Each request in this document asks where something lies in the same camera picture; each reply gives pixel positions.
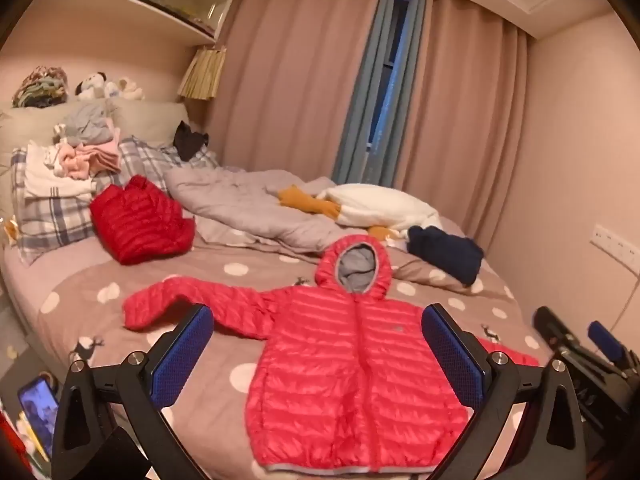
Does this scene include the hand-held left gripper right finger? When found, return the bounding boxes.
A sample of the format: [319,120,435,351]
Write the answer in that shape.
[421,303,586,480]

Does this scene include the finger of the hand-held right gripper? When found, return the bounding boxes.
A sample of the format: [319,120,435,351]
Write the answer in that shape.
[587,321,640,377]
[533,306,585,361]

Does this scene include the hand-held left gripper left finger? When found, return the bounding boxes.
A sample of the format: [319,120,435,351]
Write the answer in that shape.
[51,303,216,480]

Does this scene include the pink hooded puffer jacket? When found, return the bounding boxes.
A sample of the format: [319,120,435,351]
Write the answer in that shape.
[122,234,541,476]

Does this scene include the pink clothes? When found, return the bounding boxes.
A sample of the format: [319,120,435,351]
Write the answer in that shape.
[54,139,122,182]

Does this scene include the bed with polka dot sheet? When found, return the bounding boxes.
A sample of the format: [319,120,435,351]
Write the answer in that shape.
[0,230,556,480]

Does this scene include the navy blue garment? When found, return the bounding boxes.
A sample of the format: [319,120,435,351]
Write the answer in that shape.
[406,225,485,287]

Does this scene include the red puffer jacket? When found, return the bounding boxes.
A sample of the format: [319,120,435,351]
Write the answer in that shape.
[90,175,196,266]

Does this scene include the smartphone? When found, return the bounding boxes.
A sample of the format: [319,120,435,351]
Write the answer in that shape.
[17,377,59,459]

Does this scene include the grey duvet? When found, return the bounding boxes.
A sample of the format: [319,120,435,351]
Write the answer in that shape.
[165,166,416,256]

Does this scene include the white goose plush toy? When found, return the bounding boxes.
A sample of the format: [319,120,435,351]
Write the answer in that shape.
[277,182,443,241]

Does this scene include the plaid pillow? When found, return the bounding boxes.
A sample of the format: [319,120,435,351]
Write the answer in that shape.
[10,142,103,266]
[119,135,221,181]

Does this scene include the black garment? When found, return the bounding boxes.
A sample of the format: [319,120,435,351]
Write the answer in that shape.
[173,121,210,162]

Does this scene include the white garment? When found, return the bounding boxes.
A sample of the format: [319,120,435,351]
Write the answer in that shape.
[24,141,97,199]

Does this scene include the beige headboard cushion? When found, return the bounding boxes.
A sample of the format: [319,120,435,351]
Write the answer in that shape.
[0,97,187,211]

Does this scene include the pink curtain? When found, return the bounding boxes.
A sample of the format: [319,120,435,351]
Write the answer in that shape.
[204,0,387,187]
[392,0,532,247]

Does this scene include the grey garment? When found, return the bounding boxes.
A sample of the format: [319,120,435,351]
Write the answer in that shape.
[61,102,117,146]

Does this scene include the blue curtain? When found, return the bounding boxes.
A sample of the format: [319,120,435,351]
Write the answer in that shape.
[332,0,434,189]

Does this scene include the black and white plush toy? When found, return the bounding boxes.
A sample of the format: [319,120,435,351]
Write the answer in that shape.
[75,72,109,101]

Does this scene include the window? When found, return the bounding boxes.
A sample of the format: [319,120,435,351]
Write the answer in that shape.
[367,0,409,152]

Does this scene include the floral cloth bundle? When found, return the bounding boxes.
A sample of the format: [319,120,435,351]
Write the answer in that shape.
[12,66,69,109]

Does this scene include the wall socket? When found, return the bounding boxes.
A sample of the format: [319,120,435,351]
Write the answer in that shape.
[591,225,640,267]

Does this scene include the white curved wall shelf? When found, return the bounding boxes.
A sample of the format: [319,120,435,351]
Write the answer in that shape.
[49,0,219,47]

